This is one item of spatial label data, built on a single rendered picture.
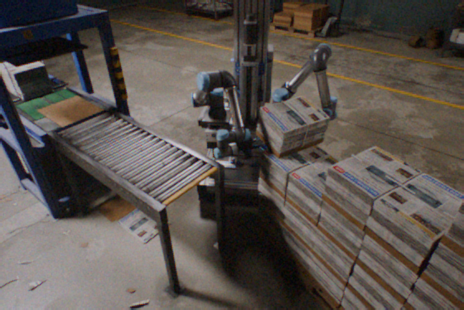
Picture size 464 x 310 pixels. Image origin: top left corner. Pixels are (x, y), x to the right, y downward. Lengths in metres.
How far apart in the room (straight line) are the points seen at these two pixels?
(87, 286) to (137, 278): 0.35
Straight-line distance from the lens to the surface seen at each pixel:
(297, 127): 2.05
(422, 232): 1.54
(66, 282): 2.76
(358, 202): 1.69
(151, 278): 2.57
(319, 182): 1.99
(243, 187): 2.81
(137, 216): 3.00
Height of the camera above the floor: 2.07
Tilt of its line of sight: 36 degrees down
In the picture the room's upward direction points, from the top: 1 degrees counter-clockwise
